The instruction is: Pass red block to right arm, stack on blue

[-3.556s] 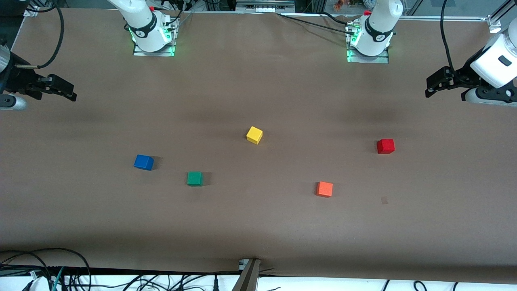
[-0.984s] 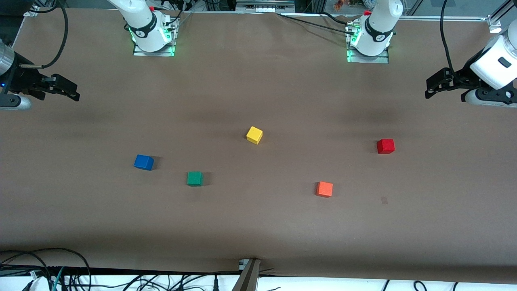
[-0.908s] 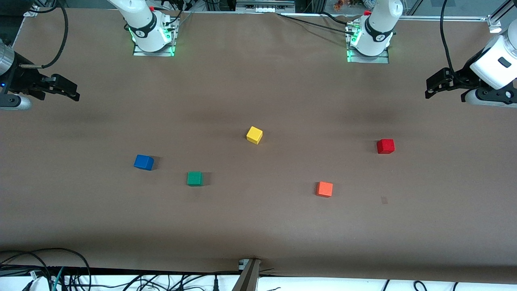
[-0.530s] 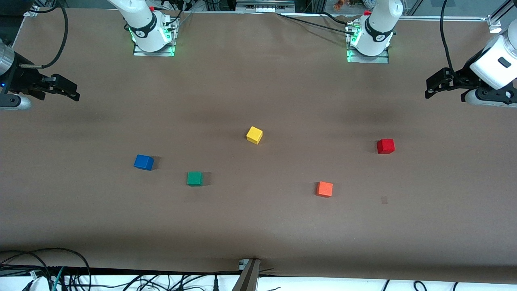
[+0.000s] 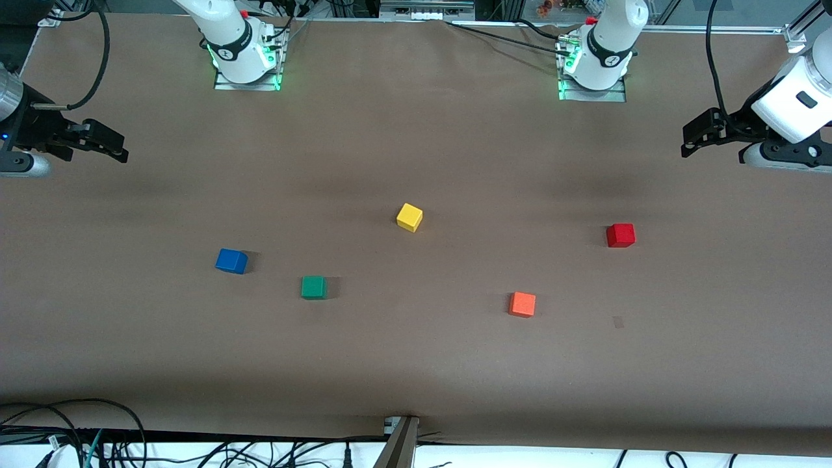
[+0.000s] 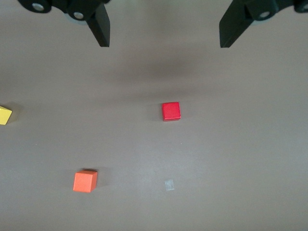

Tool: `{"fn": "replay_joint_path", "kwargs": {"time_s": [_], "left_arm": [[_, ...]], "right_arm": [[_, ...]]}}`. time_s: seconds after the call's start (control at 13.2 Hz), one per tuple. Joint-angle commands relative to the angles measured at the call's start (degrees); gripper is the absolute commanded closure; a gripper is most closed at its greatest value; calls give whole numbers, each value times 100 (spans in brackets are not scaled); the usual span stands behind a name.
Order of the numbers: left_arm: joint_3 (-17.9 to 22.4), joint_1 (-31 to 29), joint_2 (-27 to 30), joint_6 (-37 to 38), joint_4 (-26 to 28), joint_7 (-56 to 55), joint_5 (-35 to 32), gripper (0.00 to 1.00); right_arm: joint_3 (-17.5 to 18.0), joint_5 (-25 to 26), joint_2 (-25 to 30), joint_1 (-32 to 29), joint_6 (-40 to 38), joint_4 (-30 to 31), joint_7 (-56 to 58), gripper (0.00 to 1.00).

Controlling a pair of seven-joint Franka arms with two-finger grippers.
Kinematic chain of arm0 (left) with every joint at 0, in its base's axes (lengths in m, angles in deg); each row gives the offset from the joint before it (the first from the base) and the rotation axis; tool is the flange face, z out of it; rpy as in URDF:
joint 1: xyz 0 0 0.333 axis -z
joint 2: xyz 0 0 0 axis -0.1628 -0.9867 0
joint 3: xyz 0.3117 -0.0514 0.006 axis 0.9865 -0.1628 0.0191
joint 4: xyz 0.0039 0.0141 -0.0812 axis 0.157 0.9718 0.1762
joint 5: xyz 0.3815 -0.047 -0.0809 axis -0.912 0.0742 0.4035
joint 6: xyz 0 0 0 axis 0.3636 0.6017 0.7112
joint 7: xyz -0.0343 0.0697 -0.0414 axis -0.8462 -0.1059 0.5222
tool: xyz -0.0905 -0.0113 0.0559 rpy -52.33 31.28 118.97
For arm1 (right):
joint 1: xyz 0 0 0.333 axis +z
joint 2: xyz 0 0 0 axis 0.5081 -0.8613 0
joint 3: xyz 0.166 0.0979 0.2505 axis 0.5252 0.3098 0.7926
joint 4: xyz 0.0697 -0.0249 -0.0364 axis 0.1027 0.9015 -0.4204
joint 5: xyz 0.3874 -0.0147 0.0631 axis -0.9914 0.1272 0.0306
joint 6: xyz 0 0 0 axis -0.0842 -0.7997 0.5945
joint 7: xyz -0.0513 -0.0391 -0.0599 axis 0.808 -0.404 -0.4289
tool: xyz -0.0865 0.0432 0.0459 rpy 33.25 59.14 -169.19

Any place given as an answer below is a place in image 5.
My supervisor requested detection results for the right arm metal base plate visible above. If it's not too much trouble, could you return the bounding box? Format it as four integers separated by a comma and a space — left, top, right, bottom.
213, 29, 285, 92

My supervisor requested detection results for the aluminium camera mount post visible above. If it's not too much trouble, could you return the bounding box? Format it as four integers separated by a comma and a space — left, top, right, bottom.
374, 416, 421, 468

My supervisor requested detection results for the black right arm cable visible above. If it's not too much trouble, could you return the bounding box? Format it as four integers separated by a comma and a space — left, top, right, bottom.
29, 0, 110, 111

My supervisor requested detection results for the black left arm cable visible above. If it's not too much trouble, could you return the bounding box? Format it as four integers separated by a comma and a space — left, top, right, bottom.
705, 0, 735, 121

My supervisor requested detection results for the green floor cable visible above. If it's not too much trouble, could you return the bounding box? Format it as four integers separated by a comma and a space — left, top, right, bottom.
83, 429, 105, 468

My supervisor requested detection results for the aluminium frame rail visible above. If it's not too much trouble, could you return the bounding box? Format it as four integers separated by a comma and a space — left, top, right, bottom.
627, 25, 787, 34

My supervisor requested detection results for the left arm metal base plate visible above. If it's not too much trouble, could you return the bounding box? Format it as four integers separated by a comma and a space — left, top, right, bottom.
558, 36, 628, 103

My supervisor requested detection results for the yellow cube block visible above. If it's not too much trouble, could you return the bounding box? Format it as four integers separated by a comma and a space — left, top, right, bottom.
396, 203, 424, 233

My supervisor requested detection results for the black looped floor cable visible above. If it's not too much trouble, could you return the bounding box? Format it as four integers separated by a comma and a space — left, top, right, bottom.
0, 398, 148, 468

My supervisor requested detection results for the grey power strip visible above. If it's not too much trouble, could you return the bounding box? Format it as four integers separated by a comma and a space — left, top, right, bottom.
380, 0, 475, 20

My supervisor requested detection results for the blue cube block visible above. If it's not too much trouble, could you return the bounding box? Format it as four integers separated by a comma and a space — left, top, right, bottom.
215, 248, 248, 275

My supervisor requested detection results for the thick black table cable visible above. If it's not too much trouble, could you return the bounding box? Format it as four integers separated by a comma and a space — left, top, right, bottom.
517, 18, 574, 42

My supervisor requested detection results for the thin black table cable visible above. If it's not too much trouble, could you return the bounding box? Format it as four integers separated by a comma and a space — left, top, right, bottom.
445, 21, 564, 53

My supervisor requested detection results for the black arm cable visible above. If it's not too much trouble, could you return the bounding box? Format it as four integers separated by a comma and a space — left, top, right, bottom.
29, 0, 110, 111
705, 0, 735, 121

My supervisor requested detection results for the orange cube block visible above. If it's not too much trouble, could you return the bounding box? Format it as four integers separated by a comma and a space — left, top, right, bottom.
508, 292, 537, 319

